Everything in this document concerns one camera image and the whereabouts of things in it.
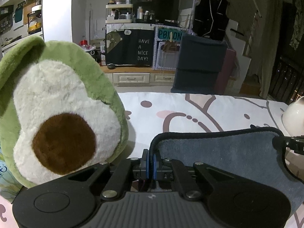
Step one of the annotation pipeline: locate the teal cutting board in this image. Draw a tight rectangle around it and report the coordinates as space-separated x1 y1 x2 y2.
14 5 24 23

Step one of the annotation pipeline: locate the grey-blue towel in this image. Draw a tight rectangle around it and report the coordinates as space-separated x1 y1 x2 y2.
149 126 304 215

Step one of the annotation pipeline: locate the beige curtain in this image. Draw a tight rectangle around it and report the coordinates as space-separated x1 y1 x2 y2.
258 0 283 98

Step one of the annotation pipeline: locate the teal plate sign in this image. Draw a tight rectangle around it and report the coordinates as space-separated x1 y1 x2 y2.
157 29 183 41

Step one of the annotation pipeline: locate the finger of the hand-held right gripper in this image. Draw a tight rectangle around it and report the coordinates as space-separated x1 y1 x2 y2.
272 135 304 155

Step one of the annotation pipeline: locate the white perforated frame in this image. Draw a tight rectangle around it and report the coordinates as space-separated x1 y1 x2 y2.
151 24 184 71

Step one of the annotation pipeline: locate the white printed bed sheet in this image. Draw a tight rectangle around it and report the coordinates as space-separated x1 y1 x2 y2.
0 91 304 228

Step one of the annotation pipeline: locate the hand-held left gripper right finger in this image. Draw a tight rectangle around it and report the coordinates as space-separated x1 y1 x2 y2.
153 155 236 200

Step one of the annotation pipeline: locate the green avocado plush toy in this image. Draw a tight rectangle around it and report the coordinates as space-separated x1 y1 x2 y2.
0 36 130 188

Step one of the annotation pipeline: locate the light floral pillow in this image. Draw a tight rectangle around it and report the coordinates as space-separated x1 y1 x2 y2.
0 147 27 204

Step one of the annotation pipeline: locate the white plush toy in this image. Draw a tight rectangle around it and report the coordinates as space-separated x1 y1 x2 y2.
282 96 304 136

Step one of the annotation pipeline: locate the black garment with white piping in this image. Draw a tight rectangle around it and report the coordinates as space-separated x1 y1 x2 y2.
192 0 230 41

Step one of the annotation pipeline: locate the black pot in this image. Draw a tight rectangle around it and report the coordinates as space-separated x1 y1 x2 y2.
85 47 97 62

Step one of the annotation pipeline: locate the pink board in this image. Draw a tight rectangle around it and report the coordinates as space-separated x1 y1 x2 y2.
216 48 238 95

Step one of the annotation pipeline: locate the yellow kettle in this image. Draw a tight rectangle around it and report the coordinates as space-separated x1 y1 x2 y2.
27 18 43 34

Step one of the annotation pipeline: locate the cream drawer cabinet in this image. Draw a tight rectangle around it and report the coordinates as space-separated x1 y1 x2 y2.
99 65 177 87

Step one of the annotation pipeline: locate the black printed cloth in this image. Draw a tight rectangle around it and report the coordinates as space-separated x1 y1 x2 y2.
105 28 155 67

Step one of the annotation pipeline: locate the dark blue padded chair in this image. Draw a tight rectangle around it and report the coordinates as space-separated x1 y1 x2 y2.
170 33 228 95

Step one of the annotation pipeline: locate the white storage rack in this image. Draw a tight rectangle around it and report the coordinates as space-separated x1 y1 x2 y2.
105 3 133 24

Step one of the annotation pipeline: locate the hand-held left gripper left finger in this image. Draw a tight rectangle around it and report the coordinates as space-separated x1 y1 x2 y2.
68 149 151 199

